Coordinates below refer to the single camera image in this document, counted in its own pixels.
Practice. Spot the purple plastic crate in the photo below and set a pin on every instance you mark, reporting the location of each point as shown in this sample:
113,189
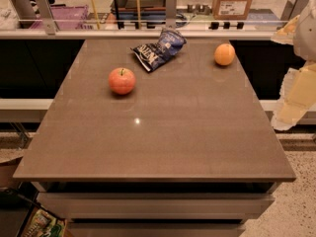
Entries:
69,18

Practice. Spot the orange fruit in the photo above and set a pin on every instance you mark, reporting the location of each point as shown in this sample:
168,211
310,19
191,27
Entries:
224,54

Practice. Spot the metal railing post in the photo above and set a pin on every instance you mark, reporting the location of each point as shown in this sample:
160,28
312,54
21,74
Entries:
171,12
293,8
46,17

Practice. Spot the brown cardboard box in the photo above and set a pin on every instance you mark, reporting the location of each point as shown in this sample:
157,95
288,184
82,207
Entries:
231,9

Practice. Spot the colourful snack box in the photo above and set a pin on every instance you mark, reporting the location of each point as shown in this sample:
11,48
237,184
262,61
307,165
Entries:
43,224

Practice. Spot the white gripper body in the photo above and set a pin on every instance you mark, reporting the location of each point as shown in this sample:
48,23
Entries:
306,37

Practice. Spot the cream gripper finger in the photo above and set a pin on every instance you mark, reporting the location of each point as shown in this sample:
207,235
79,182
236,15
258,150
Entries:
297,96
287,33

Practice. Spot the red apple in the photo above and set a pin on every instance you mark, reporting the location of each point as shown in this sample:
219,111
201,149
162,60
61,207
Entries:
122,81

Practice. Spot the blue chip bag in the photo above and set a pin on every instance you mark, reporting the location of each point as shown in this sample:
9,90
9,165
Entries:
153,55

